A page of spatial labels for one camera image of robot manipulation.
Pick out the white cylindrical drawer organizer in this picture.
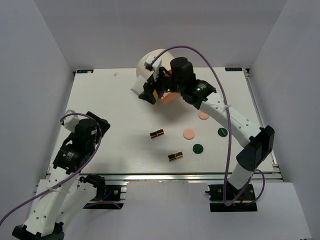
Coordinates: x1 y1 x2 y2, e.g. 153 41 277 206
131 49 174 96

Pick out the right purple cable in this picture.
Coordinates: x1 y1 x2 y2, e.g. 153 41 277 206
149 45 266 207

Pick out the white foam board front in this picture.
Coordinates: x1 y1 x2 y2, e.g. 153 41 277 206
65 181 311 240

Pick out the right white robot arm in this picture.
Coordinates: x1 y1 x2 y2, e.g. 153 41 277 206
132 55 275 200

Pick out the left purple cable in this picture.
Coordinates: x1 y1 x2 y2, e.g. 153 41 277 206
0 112 103 228

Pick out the plain dark green puff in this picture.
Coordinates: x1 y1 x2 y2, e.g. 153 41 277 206
192 143 204 154

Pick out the orange top drawer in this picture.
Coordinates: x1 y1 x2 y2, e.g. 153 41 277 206
159 69 181 105

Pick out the green puff with ribbon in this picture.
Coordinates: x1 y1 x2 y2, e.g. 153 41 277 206
217 127 228 138

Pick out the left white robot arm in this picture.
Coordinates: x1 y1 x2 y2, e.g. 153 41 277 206
12 111 111 240

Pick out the black gold lipstick case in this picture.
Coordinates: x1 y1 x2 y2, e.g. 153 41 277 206
168 151 184 162
149 129 165 139

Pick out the purple cable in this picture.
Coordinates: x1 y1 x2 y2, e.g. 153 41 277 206
0 112 103 228
149 45 266 207

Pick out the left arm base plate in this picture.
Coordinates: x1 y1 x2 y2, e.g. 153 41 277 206
83 182 127 210

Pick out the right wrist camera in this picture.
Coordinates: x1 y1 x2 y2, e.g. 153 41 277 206
144 54 162 78

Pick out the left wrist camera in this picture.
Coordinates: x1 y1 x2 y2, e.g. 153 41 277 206
59 109 81 132

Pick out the peach round makeup puff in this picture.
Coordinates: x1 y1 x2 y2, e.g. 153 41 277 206
182 129 195 140
198 111 210 120

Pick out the yellow drawer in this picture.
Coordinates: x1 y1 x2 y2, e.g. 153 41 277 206
152 90 159 99

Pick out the blue corner label left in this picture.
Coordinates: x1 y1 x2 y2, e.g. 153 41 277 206
76 69 94 74

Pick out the white square makeup pad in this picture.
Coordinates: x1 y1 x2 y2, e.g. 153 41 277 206
130 75 147 96

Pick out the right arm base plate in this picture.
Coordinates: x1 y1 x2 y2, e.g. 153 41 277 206
206 184 258 213

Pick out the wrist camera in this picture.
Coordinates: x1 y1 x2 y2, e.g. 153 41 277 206
144 54 162 78
59 109 81 132

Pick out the blue corner label right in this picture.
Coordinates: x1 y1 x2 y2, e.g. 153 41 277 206
224 67 243 72

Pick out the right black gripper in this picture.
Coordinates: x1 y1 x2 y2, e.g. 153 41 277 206
139 65 185 105

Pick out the blue corner label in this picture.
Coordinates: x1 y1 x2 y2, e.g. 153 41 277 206
224 67 243 72
76 69 94 74

